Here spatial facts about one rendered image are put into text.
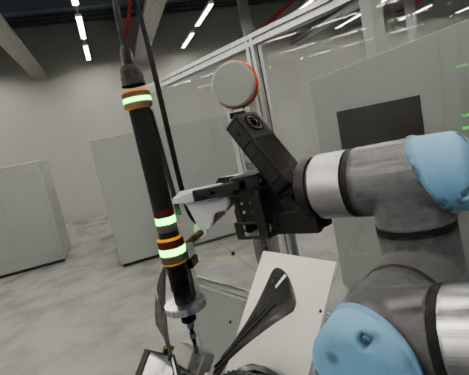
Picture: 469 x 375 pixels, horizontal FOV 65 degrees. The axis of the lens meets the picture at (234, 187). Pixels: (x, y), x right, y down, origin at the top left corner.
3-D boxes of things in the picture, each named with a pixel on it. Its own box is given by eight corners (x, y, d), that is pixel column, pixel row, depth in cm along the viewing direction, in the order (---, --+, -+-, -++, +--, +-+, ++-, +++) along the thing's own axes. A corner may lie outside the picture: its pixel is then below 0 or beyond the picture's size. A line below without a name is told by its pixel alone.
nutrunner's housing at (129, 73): (182, 315, 66) (120, 51, 59) (203, 314, 65) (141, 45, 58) (174, 327, 62) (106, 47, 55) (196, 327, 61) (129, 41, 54)
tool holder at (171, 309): (179, 294, 69) (167, 244, 68) (214, 291, 67) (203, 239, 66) (158, 320, 61) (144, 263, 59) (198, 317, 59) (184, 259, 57)
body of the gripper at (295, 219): (232, 240, 49) (313, 239, 41) (216, 177, 48) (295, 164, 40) (265, 222, 55) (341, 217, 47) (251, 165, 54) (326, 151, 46)
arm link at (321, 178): (331, 155, 37) (362, 142, 43) (292, 162, 40) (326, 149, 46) (347, 226, 38) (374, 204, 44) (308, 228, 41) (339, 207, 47)
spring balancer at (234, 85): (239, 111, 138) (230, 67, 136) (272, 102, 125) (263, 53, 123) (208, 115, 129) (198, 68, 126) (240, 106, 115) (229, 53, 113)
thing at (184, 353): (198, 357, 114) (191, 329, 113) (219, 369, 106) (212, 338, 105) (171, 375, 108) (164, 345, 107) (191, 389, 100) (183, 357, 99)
